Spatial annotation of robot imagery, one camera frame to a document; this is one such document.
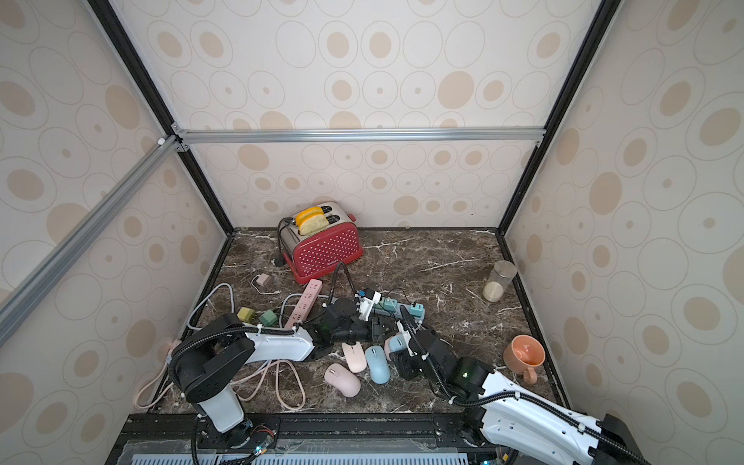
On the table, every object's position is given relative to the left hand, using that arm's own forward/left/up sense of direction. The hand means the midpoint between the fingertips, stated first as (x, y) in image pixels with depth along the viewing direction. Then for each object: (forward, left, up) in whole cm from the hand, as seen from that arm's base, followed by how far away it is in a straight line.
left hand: (403, 334), depth 78 cm
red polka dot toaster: (+29, +26, 0) cm, 39 cm away
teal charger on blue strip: (+12, -5, -9) cm, 16 cm away
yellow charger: (+11, +50, -11) cm, 52 cm away
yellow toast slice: (+36, +29, +8) cm, 47 cm away
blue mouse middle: (-5, +7, -11) cm, 13 cm away
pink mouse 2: (-9, +17, -11) cm, 22 cm away
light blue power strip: (+11, +1, -9) cm, 15 cm away
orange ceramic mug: (-1, -36, -10) cm, 37 cm away
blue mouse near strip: (-2, +2, -1) cm, 3 cm away
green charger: (+8, +41, -8) cm, 43 cm away
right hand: (-5, +1, -4) cm, 6 cm away
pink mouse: (-2, +13, -11) cm, 18 cm away
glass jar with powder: (+19, -31, +2) cm, 36 cm away
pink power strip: (+13, +31, -10) cm, 35 cm away
